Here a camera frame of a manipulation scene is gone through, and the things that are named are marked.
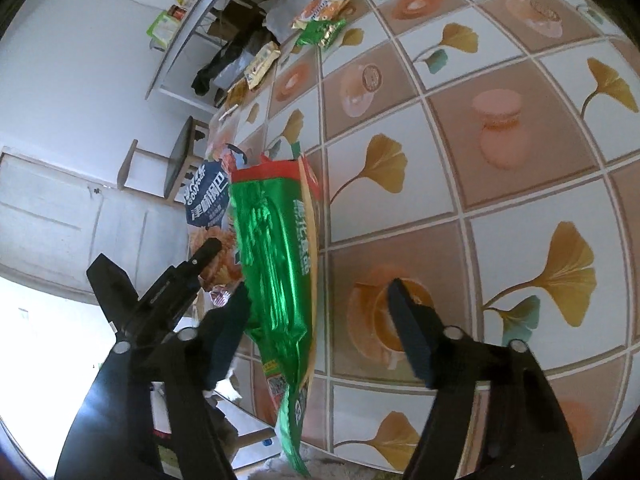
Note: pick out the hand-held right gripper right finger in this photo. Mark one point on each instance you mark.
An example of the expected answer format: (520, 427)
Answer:
(412, 335)

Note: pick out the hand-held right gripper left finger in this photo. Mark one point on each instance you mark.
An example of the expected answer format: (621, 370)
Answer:
(227, 340)

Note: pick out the white door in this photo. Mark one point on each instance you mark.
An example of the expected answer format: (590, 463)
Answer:
(60, 220)

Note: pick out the large green foil snack bag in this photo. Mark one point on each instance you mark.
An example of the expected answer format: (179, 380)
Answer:
(275, 270)

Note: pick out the dark-seat wooden stool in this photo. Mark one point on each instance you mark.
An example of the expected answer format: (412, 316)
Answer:
(175, 155)

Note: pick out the yellow and white snack packet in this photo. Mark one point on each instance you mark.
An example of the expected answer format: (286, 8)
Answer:
(261, 64)

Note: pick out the light green packet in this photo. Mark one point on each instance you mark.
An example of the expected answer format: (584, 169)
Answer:
(161, 27)

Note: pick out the white woven sack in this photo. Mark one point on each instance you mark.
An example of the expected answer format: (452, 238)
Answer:
(287, 10)

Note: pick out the large orange chips bag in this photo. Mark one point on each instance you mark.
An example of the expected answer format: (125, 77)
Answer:
(207, 200)

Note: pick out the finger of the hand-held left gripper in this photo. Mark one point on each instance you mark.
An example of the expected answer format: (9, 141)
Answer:
(175, 290)
(112, 290)

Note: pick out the white long table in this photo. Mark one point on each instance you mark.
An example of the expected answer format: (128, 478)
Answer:
(195, 22)

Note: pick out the orange biscuit packet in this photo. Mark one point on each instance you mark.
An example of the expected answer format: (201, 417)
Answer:
(320, 10)

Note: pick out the brown snack packet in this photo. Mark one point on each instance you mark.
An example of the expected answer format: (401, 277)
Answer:
(237, 94)

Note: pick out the small green snack packet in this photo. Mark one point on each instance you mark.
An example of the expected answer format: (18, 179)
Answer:
(320, 34)

